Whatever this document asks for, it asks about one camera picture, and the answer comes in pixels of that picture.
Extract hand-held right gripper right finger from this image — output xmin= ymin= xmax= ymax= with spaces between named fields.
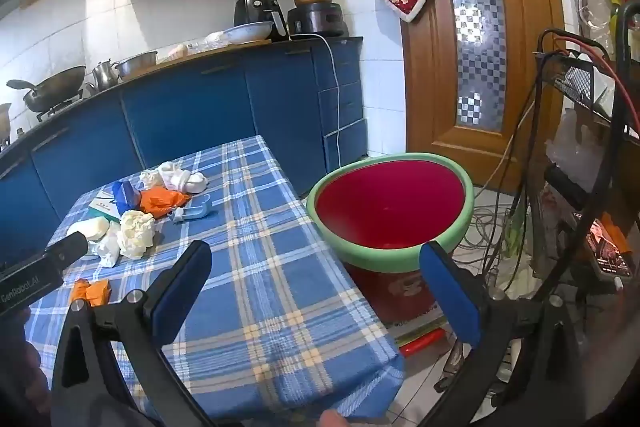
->
xmin=415 ymin=241 xmax=588 ymax=427

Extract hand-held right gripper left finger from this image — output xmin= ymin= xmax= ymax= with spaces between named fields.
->
xmin=50 ymin=239 xmax=221 ymax=427

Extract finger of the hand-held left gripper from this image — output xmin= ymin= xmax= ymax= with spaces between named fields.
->
xmin=45 ymin=231 xmax=91 ymax=266

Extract clear plastic bag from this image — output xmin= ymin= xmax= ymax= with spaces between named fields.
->
xmin=87 ymin=229 xmax=122 ymax=268
xmin=545 ymin=109 xmax=621 ymax=178

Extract small orange wrapper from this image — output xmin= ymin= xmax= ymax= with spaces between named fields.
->
xmin=70 ymin=278 xmax=111 ymax=307

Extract white and green box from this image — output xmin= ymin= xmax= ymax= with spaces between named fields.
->
xmin=89 ymin=188 xmax=123 ymax=223

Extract large cream paper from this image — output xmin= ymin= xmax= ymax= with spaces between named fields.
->
xmin=119 ymin=210 xmax=157 ymax=258

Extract blue plastic wrapper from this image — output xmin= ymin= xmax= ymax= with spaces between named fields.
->
xmin=111 ymin=181 xmax=143 ymax=212

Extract light blue plastic clip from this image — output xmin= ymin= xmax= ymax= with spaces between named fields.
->
xmin=172 ymin=202 xmax=213 ymax=224

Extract orange plastic bag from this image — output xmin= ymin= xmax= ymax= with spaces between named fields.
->
xmin=139 ymin=188 xmax=193 ymax=219

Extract small cream paper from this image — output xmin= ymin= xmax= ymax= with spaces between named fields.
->
xmin=139 ymin=169 xmax=163 ymax=192

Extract red basin with green rim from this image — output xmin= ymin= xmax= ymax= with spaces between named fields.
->
xmin=306 ymin=152 xmax=475 ymax=325

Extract white plastic bag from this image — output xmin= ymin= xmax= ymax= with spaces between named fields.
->
xmin=157 ymin=162 xmax=210 ymax=195

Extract printed paper stack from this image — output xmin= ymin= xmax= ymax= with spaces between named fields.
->
xmin=387 ymin=311 xmax=446 ymax=342

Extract blue checked tablecloth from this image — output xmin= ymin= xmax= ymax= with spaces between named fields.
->
xmin=22 ymin=134 xmax=406 ymax=425

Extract green leek stalks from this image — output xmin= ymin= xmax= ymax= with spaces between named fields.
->
xmin=506 ymin=202 xmax=526 ymax=258

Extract dark wok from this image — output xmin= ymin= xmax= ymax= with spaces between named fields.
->
xmin=6 ymin=65 xmax=87 ymax=112

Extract metal kettle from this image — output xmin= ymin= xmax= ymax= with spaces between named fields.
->
xmin=86 ymin=59 xmax=121 ymax=92

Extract blue base cabinets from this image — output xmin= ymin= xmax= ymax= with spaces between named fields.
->
xmin=0 ymin=38 xmax=365 ymax=258

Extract metal basin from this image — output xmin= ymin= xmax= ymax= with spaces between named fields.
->
xmin=116 ymin=50 xmax=159 ymax=80

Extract wooden door with glass panel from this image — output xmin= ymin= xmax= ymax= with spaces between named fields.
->
xmin=400 ymin=0 xmax=566 ymax=195

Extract clear plastic bag on rack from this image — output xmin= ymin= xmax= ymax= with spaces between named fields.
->
xmin=545 ymin=109 xmax=621 ymax=178

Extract white bowl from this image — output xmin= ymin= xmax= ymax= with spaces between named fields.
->
xmin=222 ymin=21 xmax=275 ymax=44

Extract black air fryer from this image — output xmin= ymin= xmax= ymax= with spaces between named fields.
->
xmin=234 ymin=0 xmax=288 ymax=42

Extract dark rice cooker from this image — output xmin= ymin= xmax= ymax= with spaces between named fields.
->
xmin=287 ymin=2 xmax=347 ymax=38

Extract grey cable bundle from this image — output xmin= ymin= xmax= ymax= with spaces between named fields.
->
xmin=450 ymin=187 xmax=531 ymax=298

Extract white power cable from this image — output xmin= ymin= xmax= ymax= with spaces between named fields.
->
xmin=295 ymin=33 xmax=366 ymax=160

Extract black wire rack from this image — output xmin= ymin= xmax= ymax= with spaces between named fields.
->
xmin=532 ymin=2 xmax=640 ymax=427

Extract red cable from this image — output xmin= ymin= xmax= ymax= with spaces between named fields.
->
xmin=550 ymin=34 xmax=640 ymax=138

